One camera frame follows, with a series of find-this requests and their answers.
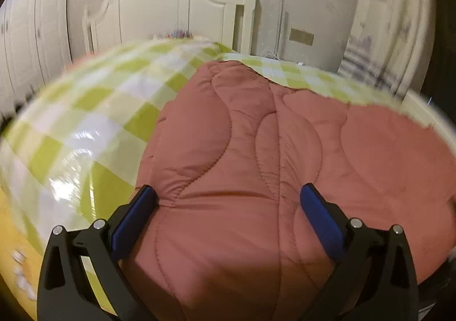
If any green checkered bed sheet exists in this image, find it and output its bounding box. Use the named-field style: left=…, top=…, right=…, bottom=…
left=0, top=37, right=433, bottom=311

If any yellow printed cloth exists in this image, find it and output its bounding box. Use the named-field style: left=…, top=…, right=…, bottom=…
left=0, top=191, right=48, bottom=312

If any white wardrobe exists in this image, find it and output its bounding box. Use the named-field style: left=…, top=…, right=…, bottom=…
left=0, top=0, right=74, bottom=120

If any pink quilted jacket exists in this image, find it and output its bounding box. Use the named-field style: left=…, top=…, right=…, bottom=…
left=117, top=60, right=456, bottom=321

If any white wooden headboard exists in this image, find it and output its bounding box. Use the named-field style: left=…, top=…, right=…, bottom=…
left=83, top=0, right=258, bottom=56

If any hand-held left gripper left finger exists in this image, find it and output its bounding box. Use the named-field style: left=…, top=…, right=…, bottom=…
left=37, top=184, right=159, bottom=321

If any wall socket plate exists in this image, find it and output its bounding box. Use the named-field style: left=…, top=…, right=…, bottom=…
left=288, top=28, right=315, bottom=46

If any patterned round pillow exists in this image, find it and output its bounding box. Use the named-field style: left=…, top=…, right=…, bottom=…
left=151, top=31, right=195, bottom=40

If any printed striped curtain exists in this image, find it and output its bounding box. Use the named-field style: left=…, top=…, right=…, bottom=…
left=337, top=0, right=434, bottom=98

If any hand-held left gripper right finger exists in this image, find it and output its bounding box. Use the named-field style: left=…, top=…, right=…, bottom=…
left=300, top=183, right=420, bottom=321

